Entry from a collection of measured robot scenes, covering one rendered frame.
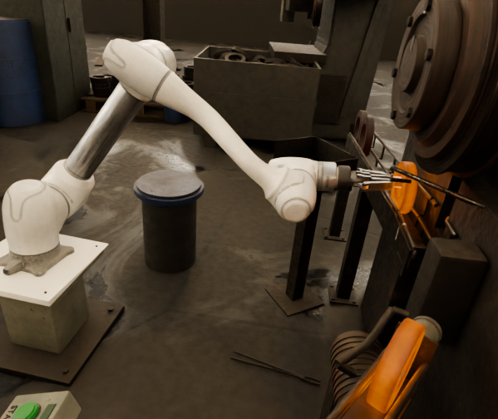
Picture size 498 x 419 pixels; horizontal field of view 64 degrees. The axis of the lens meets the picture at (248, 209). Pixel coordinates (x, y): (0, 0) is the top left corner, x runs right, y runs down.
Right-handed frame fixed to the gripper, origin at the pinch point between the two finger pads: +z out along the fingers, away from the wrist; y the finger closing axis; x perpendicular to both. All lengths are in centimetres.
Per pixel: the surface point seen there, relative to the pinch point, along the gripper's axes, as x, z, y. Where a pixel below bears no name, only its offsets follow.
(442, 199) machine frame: 1.4, 6.8, 12.9
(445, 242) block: 3.5, -1.0, 38.9
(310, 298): -75, -20, -32
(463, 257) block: 3.2, 1.2, 43.6
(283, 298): -74, -32, -30
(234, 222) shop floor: -73, -65, -93
